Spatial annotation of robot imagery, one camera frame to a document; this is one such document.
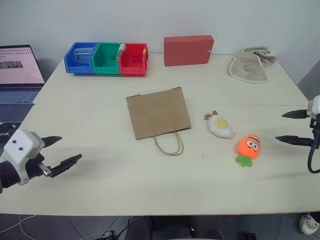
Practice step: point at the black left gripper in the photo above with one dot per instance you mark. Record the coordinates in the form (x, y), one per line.
(35, 165)

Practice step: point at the clear plastic cup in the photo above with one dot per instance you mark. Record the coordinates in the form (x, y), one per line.
(83, 55)

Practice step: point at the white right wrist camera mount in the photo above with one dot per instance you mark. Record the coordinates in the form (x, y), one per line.
(315, 106)

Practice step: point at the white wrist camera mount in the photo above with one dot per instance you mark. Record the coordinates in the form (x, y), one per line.
(22, 147)
(315, 106)

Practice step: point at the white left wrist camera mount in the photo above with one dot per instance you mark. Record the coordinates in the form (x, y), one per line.
(22, 147)

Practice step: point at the open laptop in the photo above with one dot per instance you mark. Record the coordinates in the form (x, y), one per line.
(17, 72)

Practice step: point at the dark rounded shape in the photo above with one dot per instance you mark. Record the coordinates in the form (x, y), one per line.
(162, 228)

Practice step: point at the white egg plush toy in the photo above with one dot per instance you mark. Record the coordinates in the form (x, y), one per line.
(220, 125)

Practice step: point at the beige towel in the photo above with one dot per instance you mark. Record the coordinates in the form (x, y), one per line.
(247, 67)

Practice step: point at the orange carrot plush toy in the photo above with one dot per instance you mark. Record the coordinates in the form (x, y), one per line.
(250, 148)

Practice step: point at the green plastic bin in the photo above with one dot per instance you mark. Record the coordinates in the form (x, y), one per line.
(105, 61)

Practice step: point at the red rectangular box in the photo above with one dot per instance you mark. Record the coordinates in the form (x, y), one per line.
(187, 51)

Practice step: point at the black device with white parts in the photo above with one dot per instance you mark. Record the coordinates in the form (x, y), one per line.
(8, 131)

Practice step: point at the red plastic bin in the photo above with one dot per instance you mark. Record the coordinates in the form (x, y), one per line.
(132, 62)

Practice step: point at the blue plastic bin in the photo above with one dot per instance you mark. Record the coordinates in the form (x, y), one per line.
(70, 65)

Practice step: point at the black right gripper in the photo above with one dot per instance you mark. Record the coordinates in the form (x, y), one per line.
(317, 140)

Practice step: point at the brown paper bag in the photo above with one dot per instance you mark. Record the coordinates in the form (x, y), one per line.
(157, 112)

